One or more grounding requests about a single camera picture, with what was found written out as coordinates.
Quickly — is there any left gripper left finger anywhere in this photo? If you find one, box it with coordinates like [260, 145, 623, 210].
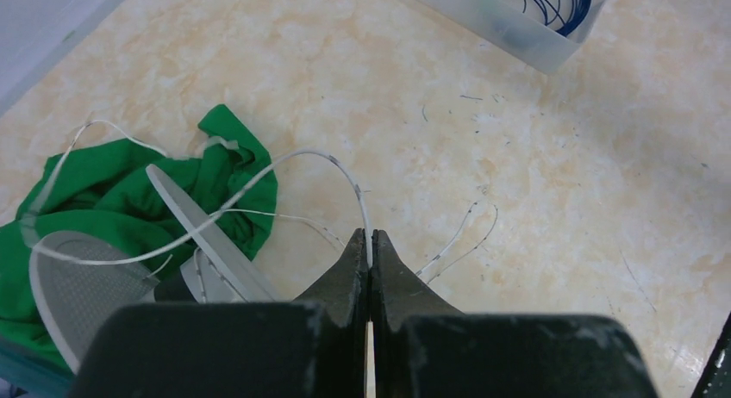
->
[296, 228, 370, 397]

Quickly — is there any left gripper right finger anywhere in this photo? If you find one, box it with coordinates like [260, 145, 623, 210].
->
[370, 230, 461, 397]

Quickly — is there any white cable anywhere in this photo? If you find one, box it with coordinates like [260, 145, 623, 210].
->
[22, 119, 499, 305]

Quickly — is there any white filament spool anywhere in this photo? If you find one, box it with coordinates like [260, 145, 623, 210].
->
[28, 163, 284, 375]

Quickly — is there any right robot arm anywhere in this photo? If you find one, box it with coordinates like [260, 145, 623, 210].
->
[691, 316, 731, 398]

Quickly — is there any green cloth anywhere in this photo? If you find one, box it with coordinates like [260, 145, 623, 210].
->
[1, 105, 271, 365]

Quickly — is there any clear plastic box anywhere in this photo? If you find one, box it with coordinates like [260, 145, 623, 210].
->
[416, 0, 607, 74]

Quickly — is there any teal plastic basket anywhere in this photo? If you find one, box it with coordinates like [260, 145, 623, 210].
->
[1, 337, 75, 397]

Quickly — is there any blue cable coil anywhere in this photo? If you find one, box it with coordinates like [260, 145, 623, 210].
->
[477, 0, 594, 38]

